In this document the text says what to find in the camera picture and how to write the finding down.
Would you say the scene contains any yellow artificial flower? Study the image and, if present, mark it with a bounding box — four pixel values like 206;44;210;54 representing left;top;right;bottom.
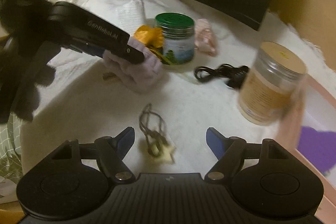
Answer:
133;25;173;65

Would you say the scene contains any white textured cloth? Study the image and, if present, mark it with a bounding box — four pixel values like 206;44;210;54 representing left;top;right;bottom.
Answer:
19;0;336;177

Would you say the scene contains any purple pink sponge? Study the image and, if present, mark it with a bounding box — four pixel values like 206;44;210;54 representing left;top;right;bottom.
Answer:
297;126;335;174

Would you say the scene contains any black gloved hand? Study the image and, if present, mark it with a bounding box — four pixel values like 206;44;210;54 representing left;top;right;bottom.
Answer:
1;0;60;124

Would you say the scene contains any green lid glass jar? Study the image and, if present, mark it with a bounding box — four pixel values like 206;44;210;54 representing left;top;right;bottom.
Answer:
155;12;195;65

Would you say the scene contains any black coiled cable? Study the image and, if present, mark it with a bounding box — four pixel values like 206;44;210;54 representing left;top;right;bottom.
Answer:
193;63;249;90

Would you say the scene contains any tall clear plastic jar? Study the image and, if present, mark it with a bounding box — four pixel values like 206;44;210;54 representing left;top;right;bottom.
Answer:
238;42;307;125

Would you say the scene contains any star pendant string necklace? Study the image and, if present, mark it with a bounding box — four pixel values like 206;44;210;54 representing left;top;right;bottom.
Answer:
138;103;176;164

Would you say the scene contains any pink cardboard box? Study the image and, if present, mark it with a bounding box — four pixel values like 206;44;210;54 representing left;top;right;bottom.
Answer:
276;76;335;223

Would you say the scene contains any lavender fluffy scrunchie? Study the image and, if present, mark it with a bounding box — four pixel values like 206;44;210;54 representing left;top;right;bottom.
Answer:
102;37;163;93

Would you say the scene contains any pink hair claw clip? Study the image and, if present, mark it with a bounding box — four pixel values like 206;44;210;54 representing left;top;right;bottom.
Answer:
195;19;217;56

